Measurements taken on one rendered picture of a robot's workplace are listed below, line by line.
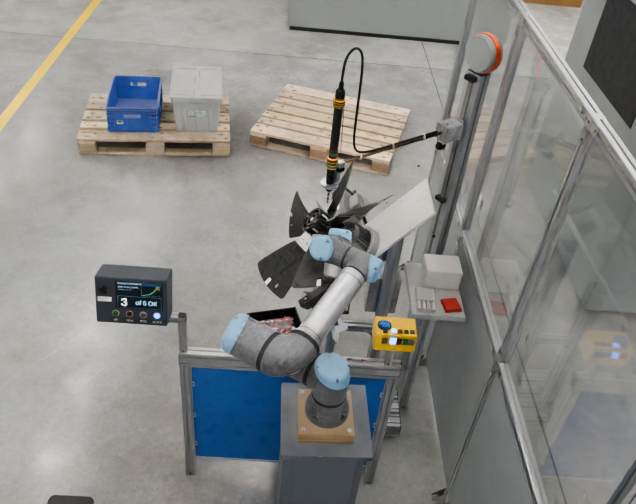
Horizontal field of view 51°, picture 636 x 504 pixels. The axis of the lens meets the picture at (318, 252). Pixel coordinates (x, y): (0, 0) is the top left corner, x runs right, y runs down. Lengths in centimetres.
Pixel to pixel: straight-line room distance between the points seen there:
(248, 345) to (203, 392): 117
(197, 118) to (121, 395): 259
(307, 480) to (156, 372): 162
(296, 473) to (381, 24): 647
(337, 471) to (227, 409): 79
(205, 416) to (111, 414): 75
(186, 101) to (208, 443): 304
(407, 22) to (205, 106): 344
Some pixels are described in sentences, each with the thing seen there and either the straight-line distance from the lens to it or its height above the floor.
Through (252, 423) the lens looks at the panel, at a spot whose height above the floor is 41.
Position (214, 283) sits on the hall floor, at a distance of 430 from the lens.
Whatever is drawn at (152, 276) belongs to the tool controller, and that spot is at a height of 125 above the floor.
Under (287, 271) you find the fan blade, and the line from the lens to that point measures 286.
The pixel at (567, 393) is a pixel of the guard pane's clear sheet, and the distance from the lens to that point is 216.
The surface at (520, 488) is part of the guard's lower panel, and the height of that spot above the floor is 89.
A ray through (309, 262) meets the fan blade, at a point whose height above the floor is 117.
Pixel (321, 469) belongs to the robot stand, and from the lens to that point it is 235.
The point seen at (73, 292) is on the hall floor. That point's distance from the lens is 434.
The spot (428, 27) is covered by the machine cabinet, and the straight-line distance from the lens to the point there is 824.
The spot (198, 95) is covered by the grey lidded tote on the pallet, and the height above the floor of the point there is 47.
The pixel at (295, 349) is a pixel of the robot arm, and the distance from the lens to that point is 175.
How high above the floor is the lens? 287
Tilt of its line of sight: 39 degrees down
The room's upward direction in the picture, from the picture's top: 7 degrees clockwise
